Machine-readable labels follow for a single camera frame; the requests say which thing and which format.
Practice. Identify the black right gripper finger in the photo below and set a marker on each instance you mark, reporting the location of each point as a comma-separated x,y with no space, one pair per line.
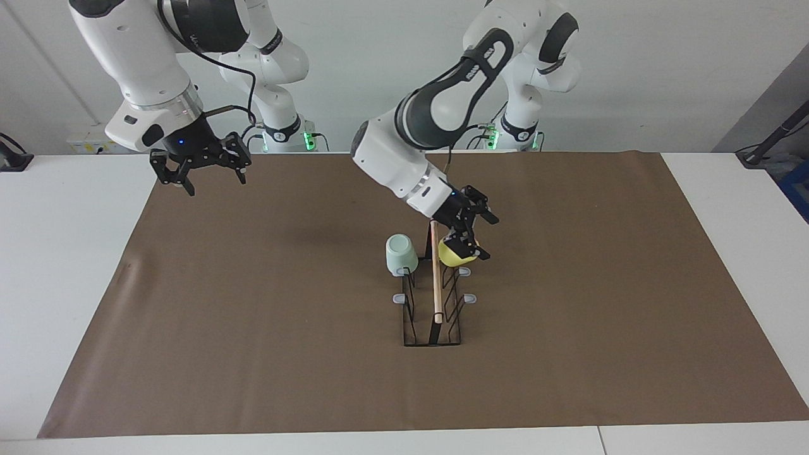
243,172
188,185

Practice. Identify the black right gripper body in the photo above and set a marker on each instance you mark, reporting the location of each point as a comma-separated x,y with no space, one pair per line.
189,142

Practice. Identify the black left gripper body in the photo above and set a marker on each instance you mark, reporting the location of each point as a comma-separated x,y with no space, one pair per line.
454,213

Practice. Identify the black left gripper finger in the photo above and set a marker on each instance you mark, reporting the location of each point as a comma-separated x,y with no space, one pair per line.
485,210
471,248

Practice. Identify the yellow plastic cup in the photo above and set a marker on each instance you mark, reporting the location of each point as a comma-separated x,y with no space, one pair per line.
450,254

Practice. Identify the green plastic cup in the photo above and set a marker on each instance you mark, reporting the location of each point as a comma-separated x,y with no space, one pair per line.
401,256

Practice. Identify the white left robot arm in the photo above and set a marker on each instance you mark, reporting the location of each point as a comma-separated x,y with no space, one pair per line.
392,151

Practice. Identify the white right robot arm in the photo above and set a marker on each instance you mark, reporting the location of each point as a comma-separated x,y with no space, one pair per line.
139,57

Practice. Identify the black clamp stand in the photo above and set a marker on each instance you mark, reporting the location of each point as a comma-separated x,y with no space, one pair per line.
12,158

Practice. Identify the brown paper table mat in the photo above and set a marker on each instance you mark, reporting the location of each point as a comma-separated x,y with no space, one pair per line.
316,379

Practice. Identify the black tripod pole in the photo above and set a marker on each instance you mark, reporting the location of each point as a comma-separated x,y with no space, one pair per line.
768,142

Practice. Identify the blue crate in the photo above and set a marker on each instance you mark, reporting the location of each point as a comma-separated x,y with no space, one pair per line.
797,189

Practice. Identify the white wall socket box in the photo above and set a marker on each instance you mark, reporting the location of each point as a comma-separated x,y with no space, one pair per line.
82,146

